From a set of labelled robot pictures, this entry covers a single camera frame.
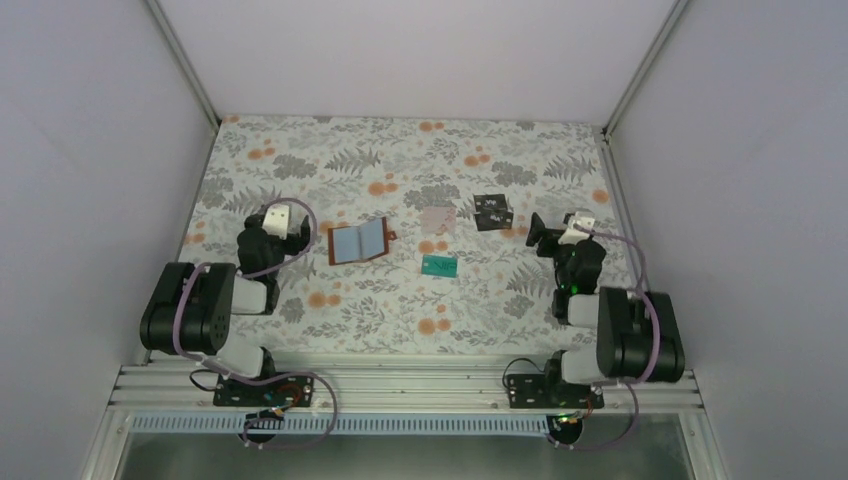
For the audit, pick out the aluminium rail frame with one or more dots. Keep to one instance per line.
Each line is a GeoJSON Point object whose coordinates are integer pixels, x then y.
{"type": "Point", "coordinates": [362, 383]}

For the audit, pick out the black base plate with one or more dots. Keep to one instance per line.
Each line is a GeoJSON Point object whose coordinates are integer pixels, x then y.
{"type": "Point", "coordinates": [291, 391]}
{"type": "Point", "coordinates": [536, 391]}

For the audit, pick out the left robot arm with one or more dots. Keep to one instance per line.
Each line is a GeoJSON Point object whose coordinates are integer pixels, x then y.
{"type": "Point", "coordinates": [190, 310]}

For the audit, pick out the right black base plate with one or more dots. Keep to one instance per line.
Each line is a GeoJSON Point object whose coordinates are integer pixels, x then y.
{"type": "Point", "coordinates": [536, 391]}

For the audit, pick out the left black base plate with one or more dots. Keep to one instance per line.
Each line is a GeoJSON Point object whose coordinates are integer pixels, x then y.
{"type": "Point", "coordinates": [291, 391]}

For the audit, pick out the teal grey credit card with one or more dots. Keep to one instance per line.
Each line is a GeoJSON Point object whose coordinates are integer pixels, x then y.
{"type": "Point", "coordinates": [439, 266]}

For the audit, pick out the slotted grey cable duct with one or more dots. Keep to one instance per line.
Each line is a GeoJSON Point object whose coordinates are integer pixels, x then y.
{"type": "Point", "coordinates": [346, 424]}

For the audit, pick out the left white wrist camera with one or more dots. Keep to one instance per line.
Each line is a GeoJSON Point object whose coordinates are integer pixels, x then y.
{"type": "Point", "coordinates": [276, 220]}

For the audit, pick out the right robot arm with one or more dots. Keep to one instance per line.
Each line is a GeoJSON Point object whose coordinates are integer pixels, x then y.
{"type": "Point", "coordinates": [637, 335]}

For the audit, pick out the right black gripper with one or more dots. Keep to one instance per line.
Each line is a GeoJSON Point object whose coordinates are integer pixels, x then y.
{"type": "Point", "coordinates": [537, 230]}

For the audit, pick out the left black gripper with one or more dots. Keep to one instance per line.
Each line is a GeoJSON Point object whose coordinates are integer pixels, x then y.
{"type": "Point", "coordinates": [304, 237]}

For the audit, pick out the floral patterned table mat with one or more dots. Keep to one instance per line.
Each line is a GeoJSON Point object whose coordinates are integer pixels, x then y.
{"type": "Point", "coordinates": [351, 170]}

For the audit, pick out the pink white credit card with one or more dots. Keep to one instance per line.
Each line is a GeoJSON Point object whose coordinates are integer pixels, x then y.
{"type": "Point", "coordinates": [438, 220]}

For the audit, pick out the brown leather card holder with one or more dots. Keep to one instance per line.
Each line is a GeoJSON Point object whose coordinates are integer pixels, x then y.
{"type": "Point", "coordinates": [358, 244]}

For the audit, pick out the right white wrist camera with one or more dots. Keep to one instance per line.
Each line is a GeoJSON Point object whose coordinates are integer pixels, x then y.
{"type": "Point", "coordinates": [578, 227]}

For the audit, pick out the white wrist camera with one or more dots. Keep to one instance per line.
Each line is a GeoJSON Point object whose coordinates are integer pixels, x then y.
{"type": "Point", "coordinates": [578, 227]}
{"type": "Point", "coordinates": [276, 220]}

